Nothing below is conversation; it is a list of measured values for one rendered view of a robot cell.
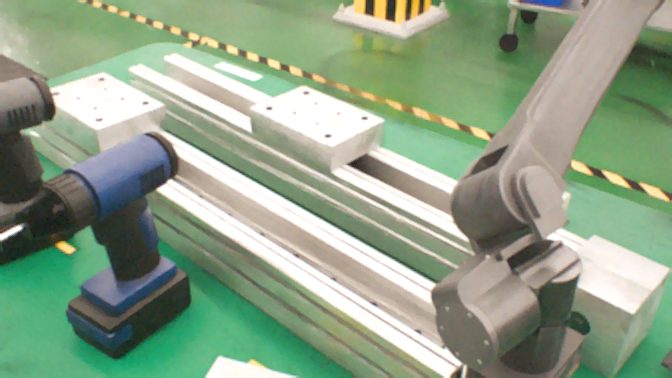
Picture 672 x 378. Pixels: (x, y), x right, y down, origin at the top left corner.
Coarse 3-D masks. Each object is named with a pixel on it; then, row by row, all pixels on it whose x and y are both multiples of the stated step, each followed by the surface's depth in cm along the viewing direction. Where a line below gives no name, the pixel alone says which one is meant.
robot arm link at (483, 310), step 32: (544, 192) 55; (544, 224) 55; (480, 256) 57; (448, 288) 53; (480, 288) 53; (512, 288) 54; (448, 320) 54; (480, 320) 51; (512, 320) 52; (480, 352) 52
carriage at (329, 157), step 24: (288, 96) 104; (312, 96) 104; (264, 120) 100; (288, 120) 98; (312, 120) 98; (336, 120) 98; (360, 120) 98; (384, 120) 99; (288, 144) 98; (312, 144) 94; (336, 144) 93; (360, 144) 97
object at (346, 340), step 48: (48, 144) 109; (192, 192) 94; (240, 192) 90; (192, 240) 90; (240, 240) 81; (288, 240) 87; (336, 240) 81; (240, 288) 85; (288, 288) 78; (336, 288) 74; (384, 288) 77; (336, 336) 75; (384, 336) 69; (432, 336) 73
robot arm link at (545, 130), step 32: (608, 0) 71; (640, 0) 72; (576, 32) 69; (608, 32) 69; (640, 32) 72; (576, 64) 65; (608, 64) 67; (544, 96) 62; (576, 96) 64; (512, 128) 61; (544, 128) 60; (576, 128) 62; (480, 160) 62; (512, 160) 56; (544, 160) 58; (480, 192) 57; (512, 192) 55; (480, 224) 58; (512, 224) 56
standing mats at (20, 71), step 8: (0, 56) 341; (0, 64) 332; (8, 64) 332; (16, 64) 333; (0, 72) 325; (8, 72) 325; (16, 72) 325; (24, 72) 325; (32, 72) 326; (0, 80) 317; (8, 80) 317
